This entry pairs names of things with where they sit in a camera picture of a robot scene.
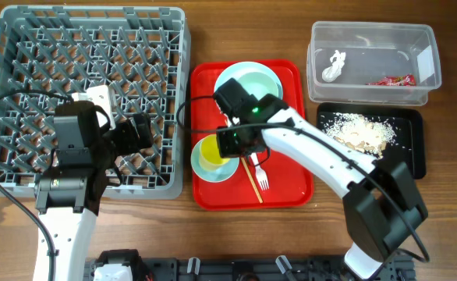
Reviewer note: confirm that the grey dishwasher rack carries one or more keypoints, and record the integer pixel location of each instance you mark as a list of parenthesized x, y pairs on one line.
[(50, 52)]

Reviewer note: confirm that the rice and food scraps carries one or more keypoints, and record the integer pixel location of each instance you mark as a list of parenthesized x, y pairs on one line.
[(360, 133)]

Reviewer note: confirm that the red plastic tray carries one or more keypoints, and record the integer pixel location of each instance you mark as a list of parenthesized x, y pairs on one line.
[(290, 184)]

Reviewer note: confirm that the black tray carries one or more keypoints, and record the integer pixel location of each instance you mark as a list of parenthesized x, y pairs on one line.
[(407, 124)]

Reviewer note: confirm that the white plastic wrapper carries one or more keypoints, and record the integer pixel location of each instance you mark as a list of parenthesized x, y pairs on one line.
[(331, 73)]

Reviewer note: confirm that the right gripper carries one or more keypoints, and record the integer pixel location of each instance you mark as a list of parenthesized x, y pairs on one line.
[(226, 150)]

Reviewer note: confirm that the yellow plastic cup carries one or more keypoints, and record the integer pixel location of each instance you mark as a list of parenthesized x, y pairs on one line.
[(210, 159)]

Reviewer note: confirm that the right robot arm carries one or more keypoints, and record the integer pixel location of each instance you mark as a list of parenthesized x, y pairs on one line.
[(382, 204)]

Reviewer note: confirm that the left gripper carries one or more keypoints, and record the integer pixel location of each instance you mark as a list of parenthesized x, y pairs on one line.
[(131, 144)]

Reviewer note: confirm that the large light blue plate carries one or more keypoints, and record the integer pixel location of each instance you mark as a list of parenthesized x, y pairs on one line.
[(238, 69)]

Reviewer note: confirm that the wooden chopstick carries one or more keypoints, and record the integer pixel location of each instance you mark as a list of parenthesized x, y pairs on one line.
[(252, 182)]

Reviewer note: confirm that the small light blue bowl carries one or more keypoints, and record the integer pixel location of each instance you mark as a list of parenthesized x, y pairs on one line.
[(217, 176)]

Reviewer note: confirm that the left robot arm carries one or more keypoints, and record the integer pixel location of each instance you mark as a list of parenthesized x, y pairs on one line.
[(69, 194)]

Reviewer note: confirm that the mint green bowl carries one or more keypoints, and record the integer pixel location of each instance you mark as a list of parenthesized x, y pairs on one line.
[(260, 84)]

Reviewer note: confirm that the clear plastic bin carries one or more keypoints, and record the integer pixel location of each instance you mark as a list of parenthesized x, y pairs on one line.
[(373, 51)]

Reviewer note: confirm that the white plastic fork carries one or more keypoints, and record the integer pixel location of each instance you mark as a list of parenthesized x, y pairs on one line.
[(261, 175)]

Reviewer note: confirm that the red snack wrapper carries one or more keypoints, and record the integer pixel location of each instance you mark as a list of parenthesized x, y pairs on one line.
[(407, 80)]

